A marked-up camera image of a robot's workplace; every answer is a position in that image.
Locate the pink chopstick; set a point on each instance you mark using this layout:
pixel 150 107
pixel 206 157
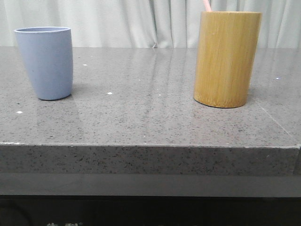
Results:
pixel 207 5

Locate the bamboo cylindrical holder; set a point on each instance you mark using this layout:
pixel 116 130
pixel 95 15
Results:
pixel 226 51

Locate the white curtain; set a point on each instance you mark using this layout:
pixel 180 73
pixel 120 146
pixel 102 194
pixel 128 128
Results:
pixel 145 23

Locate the blue plastic cup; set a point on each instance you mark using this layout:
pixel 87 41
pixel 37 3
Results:
pixel 48 59

